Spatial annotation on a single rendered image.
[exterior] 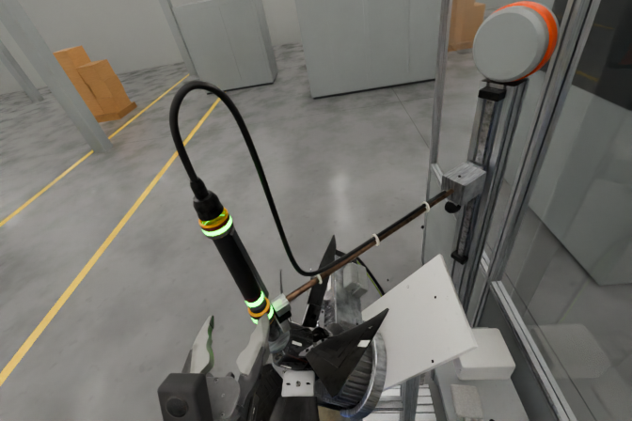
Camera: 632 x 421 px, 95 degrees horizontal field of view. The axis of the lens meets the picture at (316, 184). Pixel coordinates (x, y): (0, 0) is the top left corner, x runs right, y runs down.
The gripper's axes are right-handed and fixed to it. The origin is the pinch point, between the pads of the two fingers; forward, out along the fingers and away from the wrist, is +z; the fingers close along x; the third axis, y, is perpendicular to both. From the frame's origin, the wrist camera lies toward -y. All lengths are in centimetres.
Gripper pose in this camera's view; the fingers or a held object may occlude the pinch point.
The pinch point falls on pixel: (235, 318)
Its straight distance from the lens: 52.3
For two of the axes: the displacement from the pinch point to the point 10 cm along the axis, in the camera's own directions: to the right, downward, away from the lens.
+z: 0.4, -6.0, 8.0
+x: 9.9, -1.1, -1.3
